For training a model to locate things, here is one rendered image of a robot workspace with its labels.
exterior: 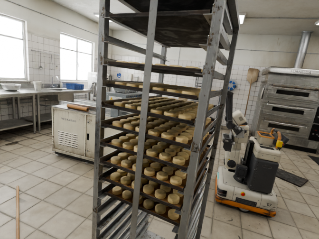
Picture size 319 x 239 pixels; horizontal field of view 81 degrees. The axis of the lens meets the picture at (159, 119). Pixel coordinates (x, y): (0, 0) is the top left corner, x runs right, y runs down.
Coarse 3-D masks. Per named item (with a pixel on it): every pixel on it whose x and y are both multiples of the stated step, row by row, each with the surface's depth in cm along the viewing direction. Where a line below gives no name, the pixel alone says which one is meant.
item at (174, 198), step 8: (200, 168) 113; (112, 176) 90; (120, 176) 92; (128, 176) 92; (128, 184) 89; (144, 184) 90; (152, 184) 88; (160, 184) 92; (144, 192) 84; (152, 192) 84; (160, 192) 82; (168, 192) 86; (176, 192) 83; (168, 200) 79; (176, 200) 78
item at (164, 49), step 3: (162, 48) 129; (165, 48) 129; (162, 51) 130; (165, 51) 129; (162, 54) 130; (165, 54) 130; (162, 60) 131; (162, 63) 131; (159, 75) 133; (162, 75) 133; (159, 78) 134; (162, 78) 134; (159, 81) 134; (162, 81) 135
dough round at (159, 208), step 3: (159, 204) 88; (162, 204) 88; (156, 207) 85; (159, 207) 86; (162, 207) 86; (165, 207) 86; (156, 210) 85; (159, 210) 84; (162, 210) 84; (165, 210) 85; (159, 213) 84; (162, 213) 84
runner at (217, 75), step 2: (202, 72) 61; (214, 72) 79; (216, 72) 85; (218, 72) 90; (200, 74) 65; (202, 74) 64; (214, 74) 81; (216, 74) 86; (218, 74) 91; (220, 74) 97; (222, 74) 104; (214, 76) 81; (216, 76) 87; (218, 76) 92; (220, 76) 98; (222, 76) 105; (224, 76) 113; (214, 78) 97; (216, 78) 92; (218, 78) 94; (220, 78) 100; (222, 78) 107; (224, 78) 115
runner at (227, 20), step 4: (228, 8) 81; (224, 12) 79; (228, 12) 83; (224, 16) 83; (228, 16) 85; (224, 20) 89; (228, 20) 88; (224, 24) 94; (228, 24) 94; (232, 24) 101; (228, 28) 101; (232, 28) 105; (228, 32) 108; (232, 32) 108
